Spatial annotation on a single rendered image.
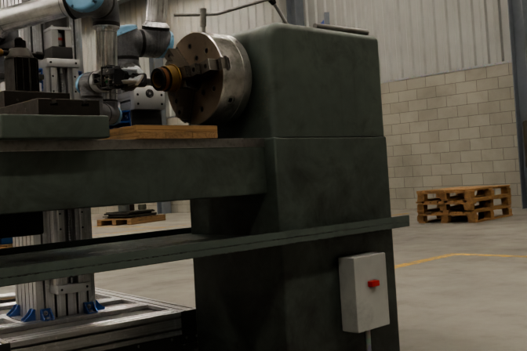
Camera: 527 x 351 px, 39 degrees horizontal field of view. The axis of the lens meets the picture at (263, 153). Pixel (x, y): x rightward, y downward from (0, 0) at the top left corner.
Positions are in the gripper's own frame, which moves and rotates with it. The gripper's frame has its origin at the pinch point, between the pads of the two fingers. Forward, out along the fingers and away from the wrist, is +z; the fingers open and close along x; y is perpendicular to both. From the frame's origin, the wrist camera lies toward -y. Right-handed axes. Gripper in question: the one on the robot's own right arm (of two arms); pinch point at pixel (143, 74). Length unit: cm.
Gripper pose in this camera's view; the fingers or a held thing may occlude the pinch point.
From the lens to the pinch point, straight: 234.4
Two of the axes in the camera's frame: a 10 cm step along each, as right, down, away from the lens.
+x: -0.2, -10.0, 0.1
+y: -7.6, 0.0, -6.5
